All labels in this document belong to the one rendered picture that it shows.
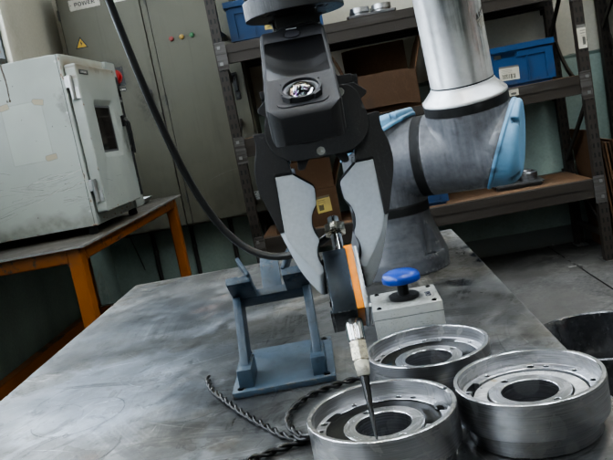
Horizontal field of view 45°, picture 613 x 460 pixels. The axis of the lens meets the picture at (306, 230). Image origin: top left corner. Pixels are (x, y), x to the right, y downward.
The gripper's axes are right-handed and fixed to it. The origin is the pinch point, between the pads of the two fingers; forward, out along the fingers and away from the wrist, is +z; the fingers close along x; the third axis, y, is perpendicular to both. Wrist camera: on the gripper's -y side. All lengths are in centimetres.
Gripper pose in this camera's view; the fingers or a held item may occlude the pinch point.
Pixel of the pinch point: (343, 274)
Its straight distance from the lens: 53.2
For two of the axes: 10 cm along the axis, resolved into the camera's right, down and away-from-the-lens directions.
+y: -0.1, -1.5, 9.9
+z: 1.9, 9.7, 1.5
